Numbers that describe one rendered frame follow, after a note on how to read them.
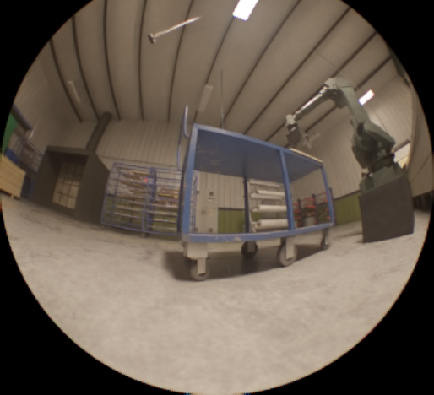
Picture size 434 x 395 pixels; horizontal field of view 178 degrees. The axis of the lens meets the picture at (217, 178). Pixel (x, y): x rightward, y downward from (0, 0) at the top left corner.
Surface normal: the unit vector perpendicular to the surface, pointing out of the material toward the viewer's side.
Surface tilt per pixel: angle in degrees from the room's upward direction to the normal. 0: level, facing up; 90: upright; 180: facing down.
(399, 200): 90
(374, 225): 90
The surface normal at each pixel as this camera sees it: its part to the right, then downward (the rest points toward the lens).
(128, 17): 0.11, 0.94
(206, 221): 0.32, -0.35
